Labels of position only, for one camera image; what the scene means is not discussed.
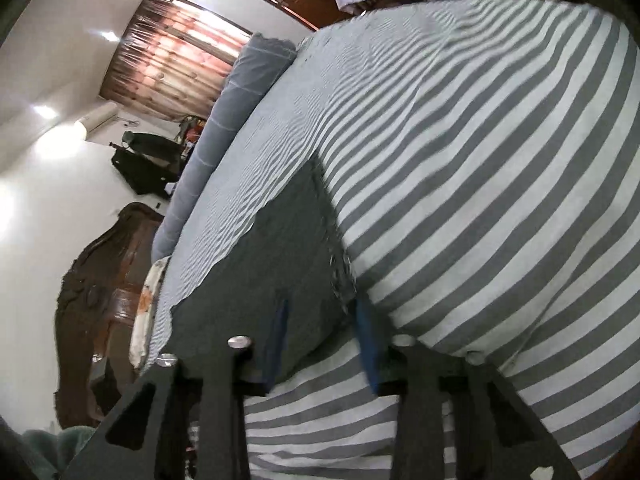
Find rolled grey duvet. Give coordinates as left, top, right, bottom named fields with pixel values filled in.
left=150, top=32, right=299, bottom=264

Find hanging black coat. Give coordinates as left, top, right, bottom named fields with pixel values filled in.
left=111, top=147, right=182, bottom=197

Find teal cloth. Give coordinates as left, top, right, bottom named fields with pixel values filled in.
left=21, top=425, right=97, bottom=480

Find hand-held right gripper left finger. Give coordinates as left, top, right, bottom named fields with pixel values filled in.
left=62, top=299, right=292, bottom=480

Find patterned window curtain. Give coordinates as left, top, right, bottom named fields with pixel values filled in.
left=99, top=0, right=254, bottom=122

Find floral pillow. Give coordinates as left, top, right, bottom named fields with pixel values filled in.
left=128, top=255, right=174, bottom=370

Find hanging dark green jacket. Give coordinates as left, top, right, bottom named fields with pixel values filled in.
left=122, top=130, right=185, bottom=158

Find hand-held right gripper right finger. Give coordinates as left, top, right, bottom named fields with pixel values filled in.
left=354, top=299, right=583, bottom=480

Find white air conditioner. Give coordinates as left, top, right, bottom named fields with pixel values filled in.
left=74, top=104, right=120, bottom=137

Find dark grey jeans pants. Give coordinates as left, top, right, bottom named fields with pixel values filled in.
left=167, top=152, right=362, bottom=386

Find striped bed sheet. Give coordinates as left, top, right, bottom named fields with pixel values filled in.
left=140, top=0, right=640, bottom=480

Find carved wooden headboard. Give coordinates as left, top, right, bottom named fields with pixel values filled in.
left=52, top=202, right=166, bottom=432

